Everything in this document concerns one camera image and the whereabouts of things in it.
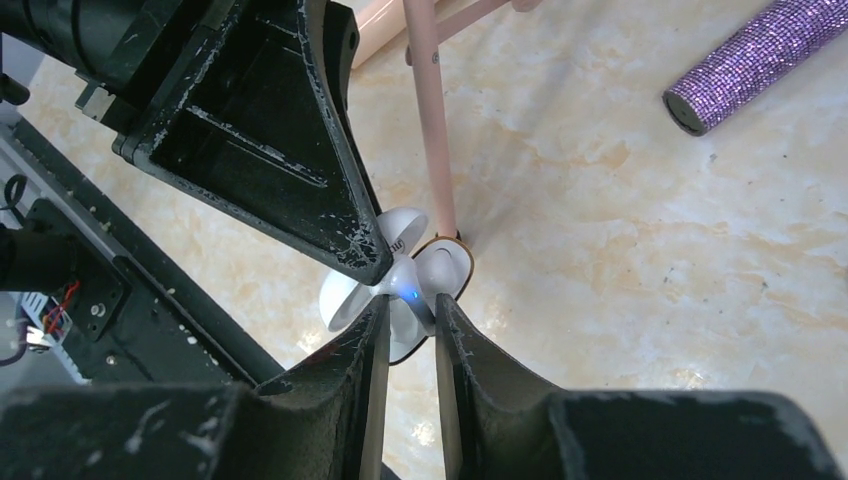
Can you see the white earbud charging case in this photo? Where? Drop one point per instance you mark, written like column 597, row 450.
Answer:
column 444, row 265

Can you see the white earbud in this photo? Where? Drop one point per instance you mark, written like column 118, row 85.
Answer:
column 403, row 282

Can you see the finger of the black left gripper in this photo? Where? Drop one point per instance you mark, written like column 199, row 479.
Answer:
column 340, row 43

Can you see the purple glitter microphone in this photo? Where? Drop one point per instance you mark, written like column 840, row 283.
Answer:
column 765, row 49

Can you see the pink music stand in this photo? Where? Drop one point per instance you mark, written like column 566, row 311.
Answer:
column 426, row 33

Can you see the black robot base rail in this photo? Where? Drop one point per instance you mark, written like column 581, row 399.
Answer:
column 121, row 309

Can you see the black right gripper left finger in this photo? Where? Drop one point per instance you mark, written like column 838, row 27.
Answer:
column 322, row 419

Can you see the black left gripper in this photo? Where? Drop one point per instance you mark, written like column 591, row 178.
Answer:
column 227, row 101

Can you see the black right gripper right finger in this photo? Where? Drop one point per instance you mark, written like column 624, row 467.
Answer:
column 500, row 420

